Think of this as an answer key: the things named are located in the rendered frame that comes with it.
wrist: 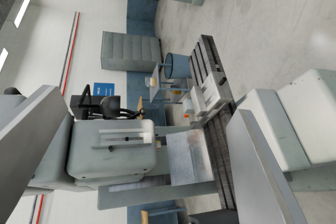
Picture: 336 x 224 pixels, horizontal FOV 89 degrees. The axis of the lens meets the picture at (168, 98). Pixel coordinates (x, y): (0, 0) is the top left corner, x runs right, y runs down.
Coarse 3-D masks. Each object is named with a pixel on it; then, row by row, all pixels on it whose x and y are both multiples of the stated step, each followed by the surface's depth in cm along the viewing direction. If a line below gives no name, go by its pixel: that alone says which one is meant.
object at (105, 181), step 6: (132, 174) 77; (138, 174) 78; (84, 180) 72; (90, 180) 72; (96, 180) 73; (102, 180) 74; (108, 180) 74; (114, 180) 75; (120, 180) 76; (126, 180) 77; (132, 180) 81; (138, 180) 87; (90, 186) 83
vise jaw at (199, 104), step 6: (192, 90) 90; (198, 90) 87; (192, 96) 89; (198, 96) 85; (192, 102) 89; (198, 102) 83; (204, 102) 84; (198, 108) 82; (204, 108) 82; (198, 114) 84
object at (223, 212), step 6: (216, 210) 76; (222, 210) 74; (228, 210) 73; (234, 210) 72; (192, 216) 70; (198, 216) 68; (204, 216) 67; (210, 216) 66; (216, 216) 65; (222, 216) 66; (228, 216) 66; (234, 216) 67; (192, 222) 67; (198, 222) 63; (204, 222) 63; (210, 222) 64; (216, 222) 64; (222, 222) 65; (228, 222) 65; (234, 222) 66
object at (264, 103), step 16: (256, 96) 73; (272, 96) 75; (256, 112) 72; (272, 112) 70; (272, 128) 66; (288, 128) 68; (272, 144) 65; (288, 144) 64; (288, 160) 61; (304, 160) 62
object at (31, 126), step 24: (48, 96) 9; (0, 120) 7; (24, 120) 7; (48, 120) 9; (0, 144) 6; (24, 144) 7; (48, 144) 9; (0, 168) 6; (24, 168) 8; (0, 192) 7; (0, 216) 7
